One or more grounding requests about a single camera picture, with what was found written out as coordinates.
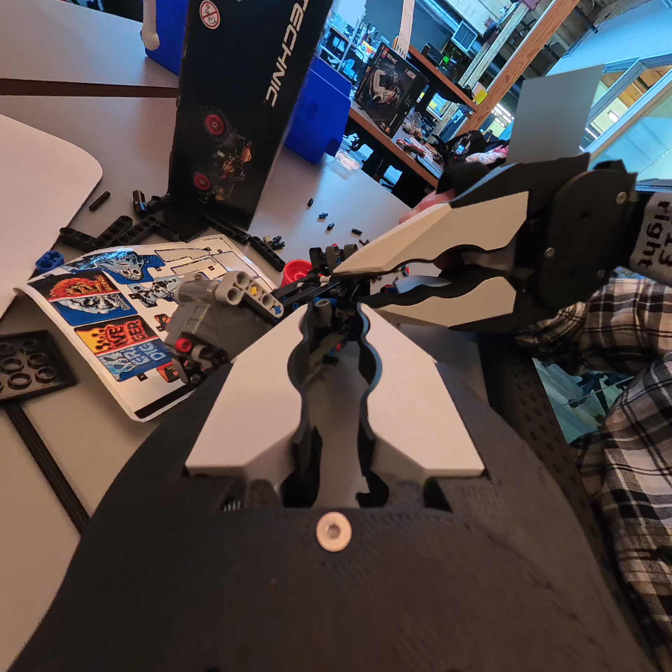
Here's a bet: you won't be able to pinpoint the black toy connector piece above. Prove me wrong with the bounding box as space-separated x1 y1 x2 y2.
131 189 171 218

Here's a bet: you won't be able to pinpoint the black square grid plate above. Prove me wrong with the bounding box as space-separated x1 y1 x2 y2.
0 330 78 402

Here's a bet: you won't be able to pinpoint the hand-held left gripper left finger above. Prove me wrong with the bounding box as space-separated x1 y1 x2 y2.
185 304 323 506

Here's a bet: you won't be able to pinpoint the small dark pins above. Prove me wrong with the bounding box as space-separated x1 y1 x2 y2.
307 197 364 234

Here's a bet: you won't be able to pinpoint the white book stand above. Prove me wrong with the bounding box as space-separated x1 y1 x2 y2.
141 0 161 51

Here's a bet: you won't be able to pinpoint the wooden post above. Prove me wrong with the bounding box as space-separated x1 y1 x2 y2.
454 0 581 138

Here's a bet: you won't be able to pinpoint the red toy wheel hub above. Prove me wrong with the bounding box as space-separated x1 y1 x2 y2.
280 258 313 288

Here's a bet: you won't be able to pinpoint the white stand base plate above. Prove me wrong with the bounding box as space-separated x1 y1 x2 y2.
0 113 103 318

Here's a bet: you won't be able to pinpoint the black toy set box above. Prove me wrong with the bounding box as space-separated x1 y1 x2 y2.
167 0 334 232

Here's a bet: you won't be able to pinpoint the wooden background desk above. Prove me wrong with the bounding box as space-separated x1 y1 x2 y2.
346 105 442 187

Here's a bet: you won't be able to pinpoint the colourful sticker sheet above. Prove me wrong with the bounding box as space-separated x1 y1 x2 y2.
16 235 279 422

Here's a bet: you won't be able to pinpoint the black perforated pad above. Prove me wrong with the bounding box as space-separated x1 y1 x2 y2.
478 331 631 578

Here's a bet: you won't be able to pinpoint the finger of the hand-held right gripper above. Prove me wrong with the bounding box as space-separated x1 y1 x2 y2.
361 269 519 331
332 190 530 278

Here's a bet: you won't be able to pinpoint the grey desk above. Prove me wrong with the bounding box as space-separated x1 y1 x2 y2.
0 0 486 672

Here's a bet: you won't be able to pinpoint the toy car chassis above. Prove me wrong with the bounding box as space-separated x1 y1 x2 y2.
164 244 415 386

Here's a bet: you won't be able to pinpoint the black angled toy panel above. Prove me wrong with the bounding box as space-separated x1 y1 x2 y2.
163 202 287 271

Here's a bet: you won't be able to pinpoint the person's right hand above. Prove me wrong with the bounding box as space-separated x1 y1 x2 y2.
411 189 455 217

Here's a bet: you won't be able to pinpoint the dark background toy box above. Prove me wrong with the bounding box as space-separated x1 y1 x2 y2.
354 42 428 138

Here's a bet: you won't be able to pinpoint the black long axle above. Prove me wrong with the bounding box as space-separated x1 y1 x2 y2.
2 401 90 533

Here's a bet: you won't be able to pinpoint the person's right forearm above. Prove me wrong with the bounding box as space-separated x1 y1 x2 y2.
514 278 672 376

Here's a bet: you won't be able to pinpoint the blue storage bin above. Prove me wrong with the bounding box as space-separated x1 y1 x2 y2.
142 0 352 166

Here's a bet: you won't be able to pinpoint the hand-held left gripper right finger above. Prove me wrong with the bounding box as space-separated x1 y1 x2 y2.
357 304 486 506

